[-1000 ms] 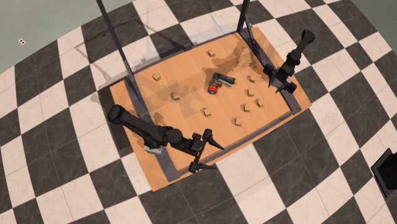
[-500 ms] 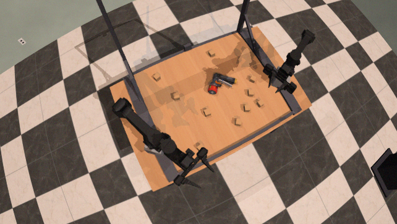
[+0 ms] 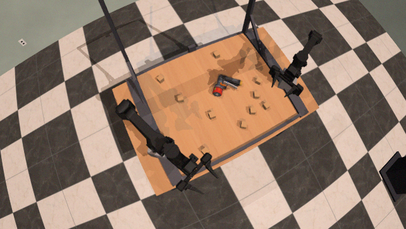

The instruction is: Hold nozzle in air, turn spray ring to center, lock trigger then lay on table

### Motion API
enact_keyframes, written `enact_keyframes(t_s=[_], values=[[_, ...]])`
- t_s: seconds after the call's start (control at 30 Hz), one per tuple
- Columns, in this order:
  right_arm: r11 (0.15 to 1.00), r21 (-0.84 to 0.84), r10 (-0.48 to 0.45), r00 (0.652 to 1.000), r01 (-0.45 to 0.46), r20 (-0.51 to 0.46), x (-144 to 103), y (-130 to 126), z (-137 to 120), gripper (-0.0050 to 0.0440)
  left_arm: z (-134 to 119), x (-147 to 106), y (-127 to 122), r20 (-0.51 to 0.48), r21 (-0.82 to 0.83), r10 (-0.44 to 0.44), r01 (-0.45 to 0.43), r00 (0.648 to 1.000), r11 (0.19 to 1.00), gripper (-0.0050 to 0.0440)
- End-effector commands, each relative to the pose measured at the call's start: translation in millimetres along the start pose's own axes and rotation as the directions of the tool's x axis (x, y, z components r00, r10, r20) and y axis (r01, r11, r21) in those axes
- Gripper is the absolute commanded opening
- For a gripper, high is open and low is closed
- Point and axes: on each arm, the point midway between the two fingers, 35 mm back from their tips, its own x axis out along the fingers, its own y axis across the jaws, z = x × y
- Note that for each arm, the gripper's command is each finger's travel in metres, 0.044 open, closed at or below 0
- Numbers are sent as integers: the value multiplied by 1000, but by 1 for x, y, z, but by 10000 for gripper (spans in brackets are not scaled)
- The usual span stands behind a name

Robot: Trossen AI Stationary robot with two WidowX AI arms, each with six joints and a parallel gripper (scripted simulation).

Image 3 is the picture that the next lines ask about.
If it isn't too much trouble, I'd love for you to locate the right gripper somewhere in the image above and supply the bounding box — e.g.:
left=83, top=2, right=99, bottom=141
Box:
left=176, top=152, right=218, bottom=194

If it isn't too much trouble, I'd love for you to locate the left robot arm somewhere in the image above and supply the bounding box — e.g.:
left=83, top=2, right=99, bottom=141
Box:
left=284, top=30, right=323, bottom=80

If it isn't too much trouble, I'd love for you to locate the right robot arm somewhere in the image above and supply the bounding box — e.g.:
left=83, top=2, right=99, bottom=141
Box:
left=115, top=99, right=198, bottom=174

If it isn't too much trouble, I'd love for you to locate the dark grey hose nozzle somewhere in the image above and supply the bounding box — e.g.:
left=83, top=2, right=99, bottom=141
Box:
left=212, top=75, right=242, bottom=97

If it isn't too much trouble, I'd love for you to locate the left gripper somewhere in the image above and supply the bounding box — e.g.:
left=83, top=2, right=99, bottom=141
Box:
left=269, top=65, right=304, bottom=97

